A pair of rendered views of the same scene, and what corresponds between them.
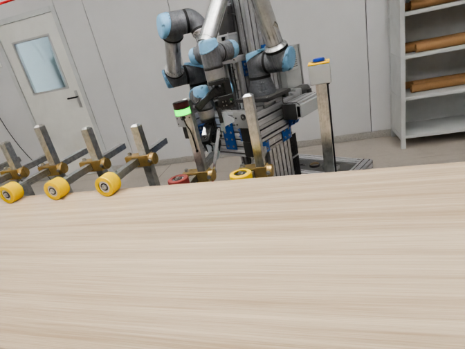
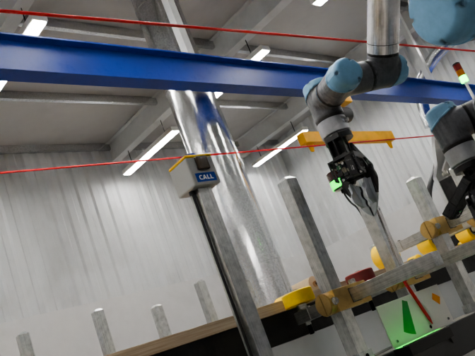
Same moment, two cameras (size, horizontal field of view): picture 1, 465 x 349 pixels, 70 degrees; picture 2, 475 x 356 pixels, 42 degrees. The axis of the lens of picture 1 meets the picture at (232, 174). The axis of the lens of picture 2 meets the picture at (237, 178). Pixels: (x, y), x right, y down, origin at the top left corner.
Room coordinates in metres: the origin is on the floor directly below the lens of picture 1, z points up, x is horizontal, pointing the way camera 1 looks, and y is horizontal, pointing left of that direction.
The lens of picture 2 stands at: (1.80, -1.44, 0.78)
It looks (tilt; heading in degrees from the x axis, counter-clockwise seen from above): 16 degrees up; 117
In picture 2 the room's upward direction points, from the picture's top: 21 degrees counter-clockwise
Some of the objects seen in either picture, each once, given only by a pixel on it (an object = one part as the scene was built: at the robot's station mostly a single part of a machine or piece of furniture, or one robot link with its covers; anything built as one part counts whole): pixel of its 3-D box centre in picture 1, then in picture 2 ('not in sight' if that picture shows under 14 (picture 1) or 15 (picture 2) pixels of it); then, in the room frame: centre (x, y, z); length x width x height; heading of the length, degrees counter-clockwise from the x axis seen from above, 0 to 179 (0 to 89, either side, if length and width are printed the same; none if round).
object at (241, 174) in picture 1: (243, 185); (303, 311); (1.11, -0.03, 0.85); 0.08 x 0.08 x 0.11
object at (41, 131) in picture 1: (59, 172); not in sight; (1.58, 0.82, 0.93); 0.03 x 0.03 x 0.48; 70
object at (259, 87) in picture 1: (261, 84); not in sight; (1.85, -0.26, 1.09); 0.15 x 0.15 x 0.10
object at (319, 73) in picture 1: (320, 73); (194, 177); (1.15, -0.36, 1.18); 0.07 x 0.07 x 0.08; 70
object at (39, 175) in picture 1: (52, 167); not in sight; (1.60, 0.86, 0.95); 0.50 x 0.04 x 0.04; 160
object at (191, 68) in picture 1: (194, 71); not in sight; (2.20, 0.10, 1.21); 0.13 x 0.12 x 0.14; 105
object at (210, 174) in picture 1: (199, 176); (404, 277); (1.33, 0.14, 0.85); 0.13 x 0.06 x 0.05; 70
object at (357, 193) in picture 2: (227, 121); (358, 200); (1.35, -0.03, 1.04); 0.06 x 0.03 x 0.09; 90
